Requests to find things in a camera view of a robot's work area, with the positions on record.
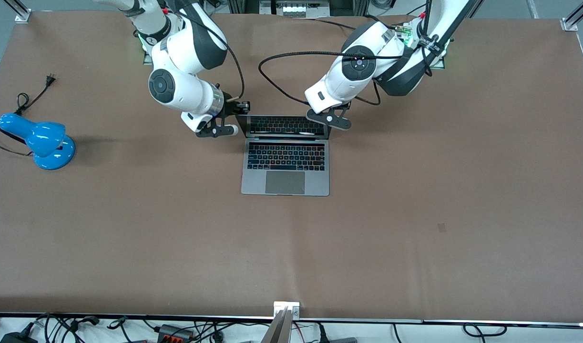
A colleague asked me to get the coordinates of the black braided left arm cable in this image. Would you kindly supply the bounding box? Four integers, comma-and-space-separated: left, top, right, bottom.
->
258, 48, 406, 106

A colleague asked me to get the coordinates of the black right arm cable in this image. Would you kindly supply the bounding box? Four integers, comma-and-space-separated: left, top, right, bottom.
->
167, 4, 246, 103

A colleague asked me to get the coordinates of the black orange power strip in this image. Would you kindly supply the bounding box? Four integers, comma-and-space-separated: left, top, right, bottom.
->
157, 323, 195, 343

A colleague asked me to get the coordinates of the silver control box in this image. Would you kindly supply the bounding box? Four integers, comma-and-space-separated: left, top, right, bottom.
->
259, 0, 331, 19

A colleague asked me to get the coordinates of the silver laptop with black keyboard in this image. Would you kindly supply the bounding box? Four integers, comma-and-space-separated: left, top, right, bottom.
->
235, 114, 331, 197

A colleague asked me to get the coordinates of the black lamp power cable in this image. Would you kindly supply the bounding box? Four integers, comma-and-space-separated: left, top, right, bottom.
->
0, 73, 57, 158

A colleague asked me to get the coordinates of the black power adapter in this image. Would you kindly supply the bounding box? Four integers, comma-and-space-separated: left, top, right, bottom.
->
0, 331, 38, 343

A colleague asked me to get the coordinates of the black looped floor cable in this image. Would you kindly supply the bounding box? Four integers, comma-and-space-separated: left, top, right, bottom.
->
462, 323, 507, 338

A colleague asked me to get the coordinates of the aluminium frame post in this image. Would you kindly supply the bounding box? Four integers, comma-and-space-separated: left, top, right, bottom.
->
560, 0, 583, 32
3, 0, 32, 24

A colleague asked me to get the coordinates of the blue desk lamp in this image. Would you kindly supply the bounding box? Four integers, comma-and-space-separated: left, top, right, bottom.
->
0, 112, 76, 171

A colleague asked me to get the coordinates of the aluminium profile with bracket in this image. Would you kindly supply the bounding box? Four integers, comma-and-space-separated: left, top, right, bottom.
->
260, 301, 301, 343

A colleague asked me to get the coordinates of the thin black cable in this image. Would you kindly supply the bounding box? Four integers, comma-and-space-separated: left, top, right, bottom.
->
315, 18, 364, 31

